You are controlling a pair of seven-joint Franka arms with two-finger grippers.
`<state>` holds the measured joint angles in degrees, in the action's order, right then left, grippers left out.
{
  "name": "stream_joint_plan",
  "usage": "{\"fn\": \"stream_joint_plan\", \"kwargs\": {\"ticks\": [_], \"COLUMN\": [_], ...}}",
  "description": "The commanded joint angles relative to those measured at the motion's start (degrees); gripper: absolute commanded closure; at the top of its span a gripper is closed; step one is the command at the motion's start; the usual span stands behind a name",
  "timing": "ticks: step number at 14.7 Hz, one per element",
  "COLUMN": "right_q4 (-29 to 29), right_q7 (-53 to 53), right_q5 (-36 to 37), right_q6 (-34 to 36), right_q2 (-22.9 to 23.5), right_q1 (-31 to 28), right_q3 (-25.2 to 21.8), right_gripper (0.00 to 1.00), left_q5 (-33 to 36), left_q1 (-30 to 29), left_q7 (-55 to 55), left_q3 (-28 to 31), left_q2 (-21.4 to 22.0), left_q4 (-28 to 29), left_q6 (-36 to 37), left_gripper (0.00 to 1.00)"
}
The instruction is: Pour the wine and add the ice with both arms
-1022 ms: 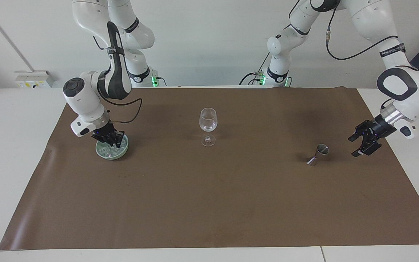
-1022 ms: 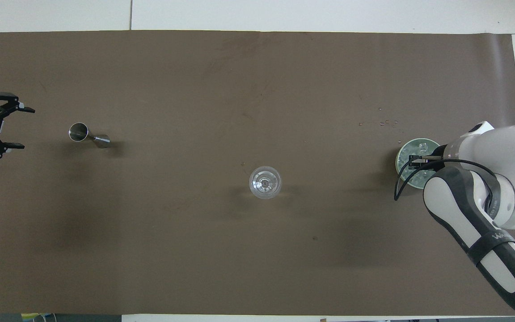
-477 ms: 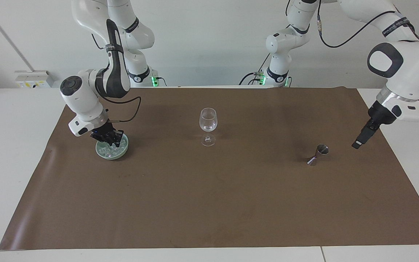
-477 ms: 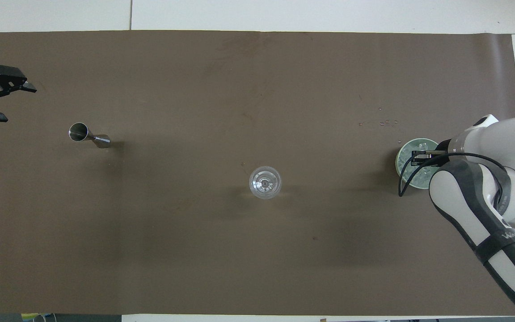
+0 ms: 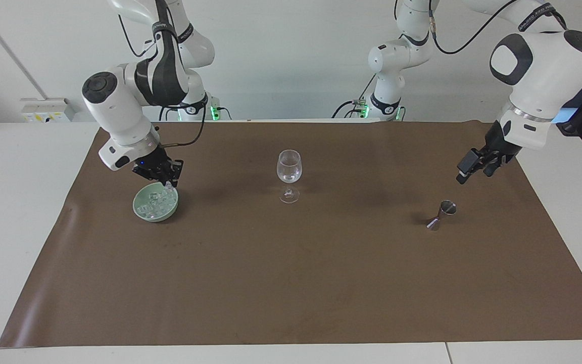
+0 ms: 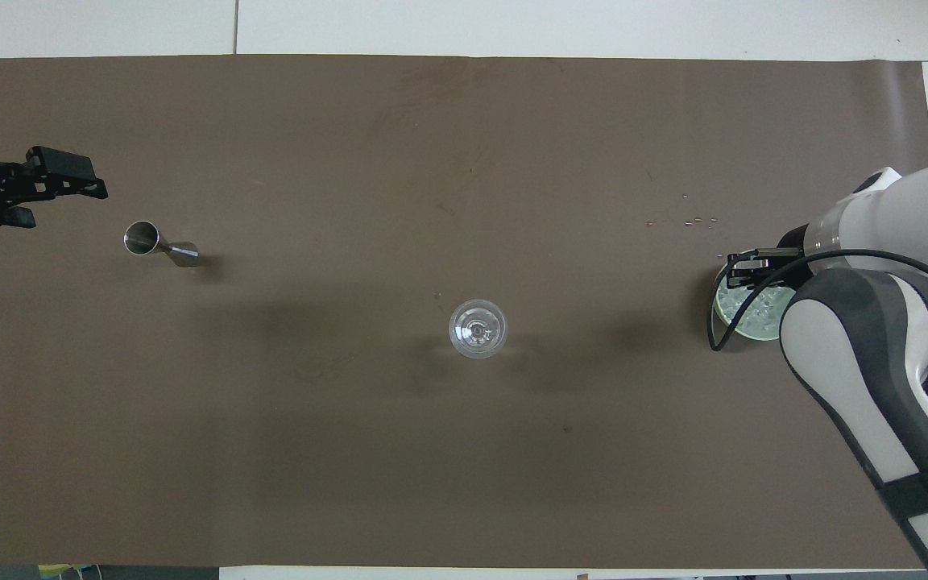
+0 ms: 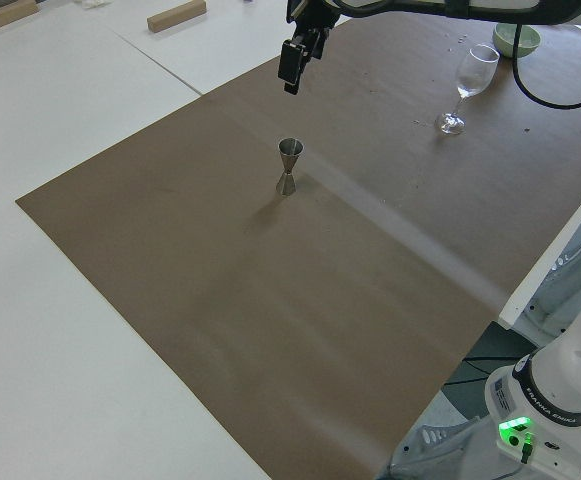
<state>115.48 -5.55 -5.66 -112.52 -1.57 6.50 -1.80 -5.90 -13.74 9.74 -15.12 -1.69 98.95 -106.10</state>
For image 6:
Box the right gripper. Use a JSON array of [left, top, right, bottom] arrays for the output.
[[724, 224, 813, 291]]

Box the light green ice bowl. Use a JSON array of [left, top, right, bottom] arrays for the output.
[[713, 261, 797, 342]]

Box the clear wine glass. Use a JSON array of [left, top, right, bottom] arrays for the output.
[[448, 298, 509, 360]]

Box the steel double jigger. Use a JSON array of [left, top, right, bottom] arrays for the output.
[[123, 220, 201, 269]]

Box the black cable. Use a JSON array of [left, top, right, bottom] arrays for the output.
[[706, 249, 928, 354]]

